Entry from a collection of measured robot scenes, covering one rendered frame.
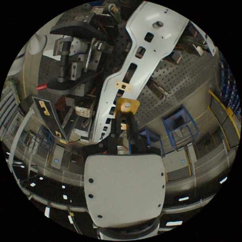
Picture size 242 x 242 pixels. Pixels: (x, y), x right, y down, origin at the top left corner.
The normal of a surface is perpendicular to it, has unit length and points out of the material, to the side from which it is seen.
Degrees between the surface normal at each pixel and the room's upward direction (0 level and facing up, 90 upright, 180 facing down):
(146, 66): 0
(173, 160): 90
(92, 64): 0
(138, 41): 0
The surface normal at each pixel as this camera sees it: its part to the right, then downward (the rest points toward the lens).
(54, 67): 0.00, 0.75
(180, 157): -0.76, -0.43
